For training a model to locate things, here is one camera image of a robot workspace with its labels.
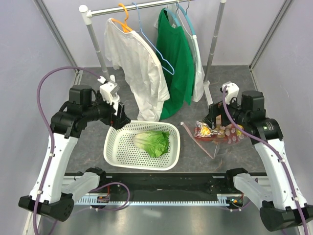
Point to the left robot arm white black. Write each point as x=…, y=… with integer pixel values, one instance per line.
x=48, y=197

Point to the green t-shirt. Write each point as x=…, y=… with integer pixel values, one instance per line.
x=178, y=65

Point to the white perforated plastic basket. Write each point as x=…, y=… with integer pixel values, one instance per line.
x=120, y=151

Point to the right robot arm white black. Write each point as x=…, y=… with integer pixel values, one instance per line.
x=284, y=205

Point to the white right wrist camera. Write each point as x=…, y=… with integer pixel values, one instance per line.
x=231, y=92

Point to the green lettuce head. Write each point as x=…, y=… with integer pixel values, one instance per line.
x=155, y=143

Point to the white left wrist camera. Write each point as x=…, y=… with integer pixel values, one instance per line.
x=109, y=89

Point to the red plastic lobster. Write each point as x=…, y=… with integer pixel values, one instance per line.
x=233, y=138

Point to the white t-shirt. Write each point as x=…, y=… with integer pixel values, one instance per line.
x=142, y=69

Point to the clear pink zip bag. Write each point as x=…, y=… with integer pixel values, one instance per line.
x=211, y=149

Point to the brown longan bunch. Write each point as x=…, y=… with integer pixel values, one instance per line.
x=224, y=131

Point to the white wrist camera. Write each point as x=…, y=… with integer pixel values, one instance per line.
x=231, y=92
x=109, y=89

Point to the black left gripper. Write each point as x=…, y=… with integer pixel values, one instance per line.
x=118, y=121

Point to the teal clothes hanger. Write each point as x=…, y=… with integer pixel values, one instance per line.
x=182, y=19

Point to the grey white clothes rack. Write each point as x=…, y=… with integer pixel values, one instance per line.
x=88, y=14

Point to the white garment on right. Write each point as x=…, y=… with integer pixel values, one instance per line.
x=198, y=89

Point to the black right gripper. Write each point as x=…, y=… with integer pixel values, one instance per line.
x=217, y=108

